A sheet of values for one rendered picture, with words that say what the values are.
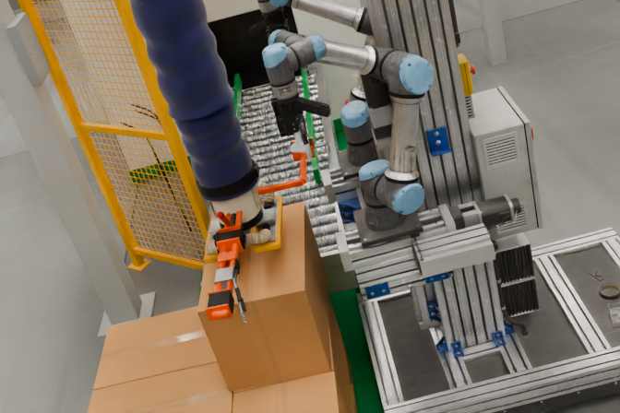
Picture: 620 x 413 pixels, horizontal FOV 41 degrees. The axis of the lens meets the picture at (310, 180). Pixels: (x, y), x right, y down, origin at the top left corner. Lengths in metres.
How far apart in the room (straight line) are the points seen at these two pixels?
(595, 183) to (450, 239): 2.07
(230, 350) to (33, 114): 1.68
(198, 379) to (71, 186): 1.42
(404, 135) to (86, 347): 2.63
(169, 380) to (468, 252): 1.31
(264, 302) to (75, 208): 1.69
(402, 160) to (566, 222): 2.04
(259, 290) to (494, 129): 1.03
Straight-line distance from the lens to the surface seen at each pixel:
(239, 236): 2.88
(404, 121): 2.72
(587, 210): 4.75
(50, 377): 4.74
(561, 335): 3.68
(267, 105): 5.43
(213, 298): 2.63
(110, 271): 4.62
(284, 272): 3.08
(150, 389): 3.46
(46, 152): 4.31
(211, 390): 3.33
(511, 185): 3.19
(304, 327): 3.07
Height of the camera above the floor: 2.70
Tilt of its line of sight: 29 degrees down
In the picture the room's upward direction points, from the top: 16 degrees counter-clockwise
